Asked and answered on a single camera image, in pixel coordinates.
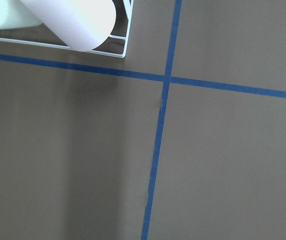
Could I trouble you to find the pale green plastic cup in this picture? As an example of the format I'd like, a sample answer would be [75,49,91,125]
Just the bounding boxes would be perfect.
[0,0,42,30]

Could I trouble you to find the pink plastic cup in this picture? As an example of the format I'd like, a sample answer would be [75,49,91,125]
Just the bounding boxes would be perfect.
[22,0,116,52]

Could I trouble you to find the white wire cup rack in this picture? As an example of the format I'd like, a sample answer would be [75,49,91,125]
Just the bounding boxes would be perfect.
[0,0,134,58]

